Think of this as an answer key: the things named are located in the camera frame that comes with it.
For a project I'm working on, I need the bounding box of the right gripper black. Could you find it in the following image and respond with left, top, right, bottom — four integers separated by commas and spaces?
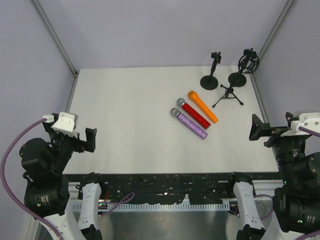
251, 109, 309, 184

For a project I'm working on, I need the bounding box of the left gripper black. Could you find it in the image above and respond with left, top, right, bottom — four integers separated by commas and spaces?
43, 118, 96, 170

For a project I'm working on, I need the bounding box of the black tripod stand shock mount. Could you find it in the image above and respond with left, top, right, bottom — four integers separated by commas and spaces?
212, 61, 260, 108

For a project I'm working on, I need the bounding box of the black round-base mic stand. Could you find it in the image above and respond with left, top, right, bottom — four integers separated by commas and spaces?
200, 51, 222, 91

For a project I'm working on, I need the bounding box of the orange microphone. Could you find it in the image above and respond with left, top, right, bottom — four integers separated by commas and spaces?
188, 90, 219, 124

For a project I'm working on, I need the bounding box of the red microphone silver grille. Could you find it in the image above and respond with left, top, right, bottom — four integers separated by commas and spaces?
176, 98, 211, 130

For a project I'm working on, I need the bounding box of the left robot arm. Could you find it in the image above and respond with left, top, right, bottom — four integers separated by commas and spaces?
19, 123, 107, 240

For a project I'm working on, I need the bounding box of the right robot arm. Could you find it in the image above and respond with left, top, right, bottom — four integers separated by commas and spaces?
226, 111, 320, 240

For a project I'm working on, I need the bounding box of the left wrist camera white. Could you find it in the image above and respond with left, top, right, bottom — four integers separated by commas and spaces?
43, 112, 79, 135

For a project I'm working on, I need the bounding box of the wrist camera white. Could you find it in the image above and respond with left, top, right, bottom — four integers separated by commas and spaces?
43, 112, 79, 135
288, 110, 320, 137

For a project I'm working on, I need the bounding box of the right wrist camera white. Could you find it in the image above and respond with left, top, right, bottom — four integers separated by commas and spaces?
288, 110, 320, 137

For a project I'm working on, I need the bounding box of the white slotted cable duct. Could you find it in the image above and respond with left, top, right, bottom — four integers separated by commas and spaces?
72, 202, 231, 212

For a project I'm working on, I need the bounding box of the black front rail base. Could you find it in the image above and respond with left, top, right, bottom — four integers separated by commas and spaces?
62, 171, 283, 205

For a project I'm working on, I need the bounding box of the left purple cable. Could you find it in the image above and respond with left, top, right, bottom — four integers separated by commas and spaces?
0, 117, 136, 240

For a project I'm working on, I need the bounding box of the right aluminium frame post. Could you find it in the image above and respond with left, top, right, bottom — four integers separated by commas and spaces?
249, 0, 298, 73

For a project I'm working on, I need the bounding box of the aluminium frame post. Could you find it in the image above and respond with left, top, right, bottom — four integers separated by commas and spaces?
29, 0, 78, 78
249, 0, 298, 73

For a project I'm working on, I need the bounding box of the left aluminium frame post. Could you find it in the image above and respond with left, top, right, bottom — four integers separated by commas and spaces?
29, 0, 78, 78

